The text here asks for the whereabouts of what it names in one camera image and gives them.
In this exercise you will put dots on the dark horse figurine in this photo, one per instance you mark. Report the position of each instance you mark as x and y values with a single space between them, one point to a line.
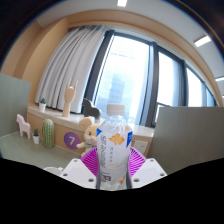
90 110

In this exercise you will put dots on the ceiling lights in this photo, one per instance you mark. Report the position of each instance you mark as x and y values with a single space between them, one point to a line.
202 41

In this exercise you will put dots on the wooden hand sculpture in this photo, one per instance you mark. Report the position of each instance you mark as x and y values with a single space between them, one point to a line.
68 96

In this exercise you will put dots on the clear plastic water bottle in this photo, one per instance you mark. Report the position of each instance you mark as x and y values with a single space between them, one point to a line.
114 146

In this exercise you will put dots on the round purple number sign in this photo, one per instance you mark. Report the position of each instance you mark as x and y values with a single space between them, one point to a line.
70 140

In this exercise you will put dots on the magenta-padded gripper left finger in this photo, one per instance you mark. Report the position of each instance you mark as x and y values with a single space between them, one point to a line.
78 171

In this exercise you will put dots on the white wall socket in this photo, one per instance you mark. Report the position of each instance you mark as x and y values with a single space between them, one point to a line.
141 147

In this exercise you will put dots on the tall green cactus ornament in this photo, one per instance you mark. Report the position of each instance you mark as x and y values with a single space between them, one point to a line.
48 133

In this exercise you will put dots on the large grey desk partition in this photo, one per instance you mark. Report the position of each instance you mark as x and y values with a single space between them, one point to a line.
190 136

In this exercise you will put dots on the beige mouse plush toy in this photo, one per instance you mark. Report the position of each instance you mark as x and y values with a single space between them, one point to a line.
88 135

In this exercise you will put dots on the pink horse figurine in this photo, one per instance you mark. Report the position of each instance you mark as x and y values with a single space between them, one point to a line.
23 126

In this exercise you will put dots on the small potted plant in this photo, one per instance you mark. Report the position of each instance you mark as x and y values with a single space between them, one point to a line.
42 107
36 139

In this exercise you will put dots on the pale green desk partition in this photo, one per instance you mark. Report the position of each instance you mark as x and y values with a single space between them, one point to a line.
13 103

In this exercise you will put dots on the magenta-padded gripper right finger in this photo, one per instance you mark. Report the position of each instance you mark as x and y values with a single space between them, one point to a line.
148 170

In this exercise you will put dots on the white curtain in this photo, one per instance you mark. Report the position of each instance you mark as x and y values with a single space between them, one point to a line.
70 70

